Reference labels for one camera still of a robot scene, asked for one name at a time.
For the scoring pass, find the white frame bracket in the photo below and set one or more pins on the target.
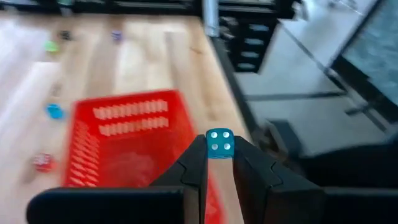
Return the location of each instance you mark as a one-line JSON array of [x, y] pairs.
[[211, 18]]

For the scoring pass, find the teal patterned panel black frame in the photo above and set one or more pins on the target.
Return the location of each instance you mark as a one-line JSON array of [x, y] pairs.
[[379, 56]]

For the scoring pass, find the teal translucent die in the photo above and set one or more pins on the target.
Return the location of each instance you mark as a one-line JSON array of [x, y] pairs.
[[220, 143]]

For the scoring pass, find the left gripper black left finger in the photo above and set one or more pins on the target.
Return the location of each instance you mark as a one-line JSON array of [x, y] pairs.
[[192, 168]]

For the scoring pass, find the red slotted plastic basket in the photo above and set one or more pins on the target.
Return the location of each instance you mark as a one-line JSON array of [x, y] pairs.
[[130, 155]]

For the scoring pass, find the black bulky object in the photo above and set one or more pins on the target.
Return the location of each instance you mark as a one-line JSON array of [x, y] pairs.
[[357, 165]]

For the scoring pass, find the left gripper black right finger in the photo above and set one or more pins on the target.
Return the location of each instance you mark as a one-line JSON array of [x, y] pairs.
[[264, 186]]

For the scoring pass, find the light blue die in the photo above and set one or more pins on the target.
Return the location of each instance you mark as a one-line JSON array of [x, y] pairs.
[[55, 111]]

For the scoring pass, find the red translucent die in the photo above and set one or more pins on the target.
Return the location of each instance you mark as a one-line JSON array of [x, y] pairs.
[[43, 162]]

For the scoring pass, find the black table-level camera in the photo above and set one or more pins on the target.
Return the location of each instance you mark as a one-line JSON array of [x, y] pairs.
[[284, 137]]

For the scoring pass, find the purple die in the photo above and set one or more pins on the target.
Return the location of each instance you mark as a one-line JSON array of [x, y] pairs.
[[116, 35]]

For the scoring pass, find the green die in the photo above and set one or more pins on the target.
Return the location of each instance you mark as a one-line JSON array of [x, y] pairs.
[[51, 46]]

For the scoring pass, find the black die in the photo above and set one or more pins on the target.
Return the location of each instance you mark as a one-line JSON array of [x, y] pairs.
[[65, 35]]

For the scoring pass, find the clear die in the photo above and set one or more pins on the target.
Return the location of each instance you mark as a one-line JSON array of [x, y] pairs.
[[56, 89]]

